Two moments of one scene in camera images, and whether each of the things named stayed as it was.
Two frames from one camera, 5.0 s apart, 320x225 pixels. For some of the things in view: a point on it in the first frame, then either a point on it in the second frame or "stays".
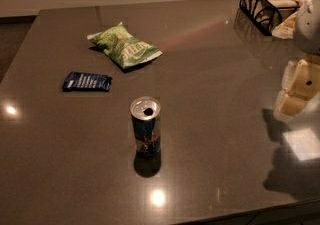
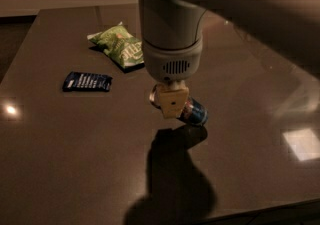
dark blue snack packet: x=82 y=81 stays
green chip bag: x=119 y=43 stays
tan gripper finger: x=306 y=82 -> x=170 y=97
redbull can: x=145 y=114 -> x=193 y=111
